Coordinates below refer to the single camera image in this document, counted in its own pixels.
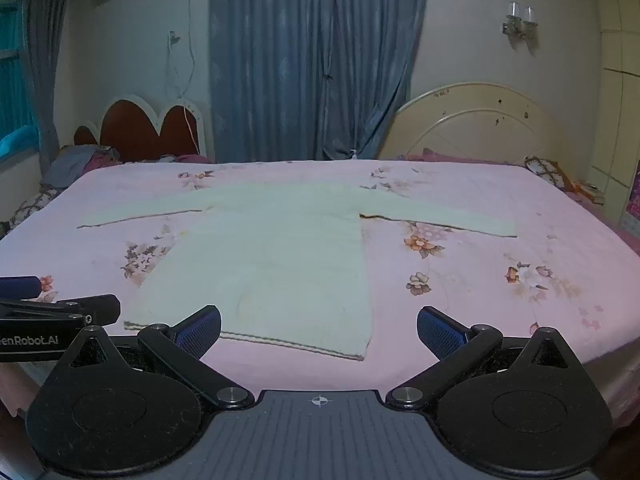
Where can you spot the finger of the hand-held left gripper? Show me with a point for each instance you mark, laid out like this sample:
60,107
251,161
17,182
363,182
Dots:
97,309
17,287

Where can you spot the grey curtain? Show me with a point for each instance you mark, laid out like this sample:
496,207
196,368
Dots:
45,60

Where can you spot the red scalloped headboard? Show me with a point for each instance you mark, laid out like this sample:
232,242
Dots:
140,132

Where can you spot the lattice patterned pillow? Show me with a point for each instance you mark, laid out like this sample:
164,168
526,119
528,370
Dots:
555,172
30,207

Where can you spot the pink floral bed sheet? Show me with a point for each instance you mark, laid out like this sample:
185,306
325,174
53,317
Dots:
475,270

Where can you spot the cream wardrobe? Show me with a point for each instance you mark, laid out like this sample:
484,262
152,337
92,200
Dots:
617,110

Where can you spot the teal window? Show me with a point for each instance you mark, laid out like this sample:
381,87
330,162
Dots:
12,70

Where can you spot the pile of clothes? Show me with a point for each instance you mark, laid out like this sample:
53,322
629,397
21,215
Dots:
82,162

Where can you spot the white knitted sweater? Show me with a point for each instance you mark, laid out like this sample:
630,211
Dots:
280,260

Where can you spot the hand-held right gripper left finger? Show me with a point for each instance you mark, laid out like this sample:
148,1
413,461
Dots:
200,335

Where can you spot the blue curtain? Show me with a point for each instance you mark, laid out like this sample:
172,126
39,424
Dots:
315,60

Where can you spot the cream arched headboard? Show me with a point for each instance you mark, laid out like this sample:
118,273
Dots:
475,125

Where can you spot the glass wall lamp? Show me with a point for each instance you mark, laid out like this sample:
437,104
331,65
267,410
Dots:
520,20

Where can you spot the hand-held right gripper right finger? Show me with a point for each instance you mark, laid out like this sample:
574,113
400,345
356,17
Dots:
440,335

